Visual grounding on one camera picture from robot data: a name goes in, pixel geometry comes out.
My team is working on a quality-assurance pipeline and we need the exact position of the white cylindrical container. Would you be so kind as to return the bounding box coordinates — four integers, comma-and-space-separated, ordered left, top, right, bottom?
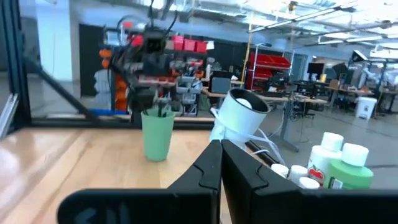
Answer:
208, 88, 271, 149

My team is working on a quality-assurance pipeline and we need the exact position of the black aluminium table frame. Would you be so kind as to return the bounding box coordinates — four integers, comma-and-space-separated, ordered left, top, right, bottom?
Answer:
0, 0, 280, 166

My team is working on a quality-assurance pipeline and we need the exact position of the grey parts drawer rack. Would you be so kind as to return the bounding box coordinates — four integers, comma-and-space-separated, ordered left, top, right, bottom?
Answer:
167, 58, 205, 118

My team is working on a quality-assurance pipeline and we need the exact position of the large white paint bottle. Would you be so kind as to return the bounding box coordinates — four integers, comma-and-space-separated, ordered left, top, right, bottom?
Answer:
307, 131, 345, 187

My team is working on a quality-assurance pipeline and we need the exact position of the green plastic cup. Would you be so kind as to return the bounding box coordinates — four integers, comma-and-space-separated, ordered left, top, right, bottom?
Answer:
140, 108, 177, 162

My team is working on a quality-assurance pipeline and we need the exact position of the grey black equipment case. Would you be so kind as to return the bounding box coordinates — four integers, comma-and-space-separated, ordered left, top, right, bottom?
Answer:
208, 70, 233, 95

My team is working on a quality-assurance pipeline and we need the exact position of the silver aluminium extrusion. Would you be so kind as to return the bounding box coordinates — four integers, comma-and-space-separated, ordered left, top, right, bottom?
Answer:
0, 93, 19, 139

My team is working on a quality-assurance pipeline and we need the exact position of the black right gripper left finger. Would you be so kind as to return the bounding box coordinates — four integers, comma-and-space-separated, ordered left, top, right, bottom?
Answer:
167, 139, 223, 224

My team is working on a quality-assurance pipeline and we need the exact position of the long yellow cord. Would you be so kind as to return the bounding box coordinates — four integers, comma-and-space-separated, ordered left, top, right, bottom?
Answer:
241, 15, 253, 90

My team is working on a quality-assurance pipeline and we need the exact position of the white round ball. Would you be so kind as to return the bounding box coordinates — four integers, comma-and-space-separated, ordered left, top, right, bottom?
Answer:
236, 98, 253, 110

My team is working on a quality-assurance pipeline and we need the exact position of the white waste bin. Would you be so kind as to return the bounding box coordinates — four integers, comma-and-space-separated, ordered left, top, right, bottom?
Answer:
355, 96, 378, 121

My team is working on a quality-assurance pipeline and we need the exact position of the red storage bin shelf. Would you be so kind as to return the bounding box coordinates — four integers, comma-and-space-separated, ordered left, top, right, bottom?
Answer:
245, 52, 293, 91

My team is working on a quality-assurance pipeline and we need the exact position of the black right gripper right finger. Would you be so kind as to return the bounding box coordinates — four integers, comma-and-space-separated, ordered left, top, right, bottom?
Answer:
222, 139, 304, 224

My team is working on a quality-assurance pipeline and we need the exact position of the large green paint bottle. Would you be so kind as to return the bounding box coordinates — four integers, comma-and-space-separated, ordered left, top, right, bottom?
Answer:
323, 142, 374, 190

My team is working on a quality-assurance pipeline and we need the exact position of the small grey paint bottle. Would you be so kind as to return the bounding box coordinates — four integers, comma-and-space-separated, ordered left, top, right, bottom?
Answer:
297, 176, 321, 190

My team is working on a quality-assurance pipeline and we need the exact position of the small red paint bottle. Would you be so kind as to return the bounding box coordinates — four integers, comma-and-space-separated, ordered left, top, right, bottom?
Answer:
287, 164, 309, 185

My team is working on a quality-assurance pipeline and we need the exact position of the black computer monitor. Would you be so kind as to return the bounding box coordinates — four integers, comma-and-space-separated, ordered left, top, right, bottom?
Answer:
307, 62, 325, 75

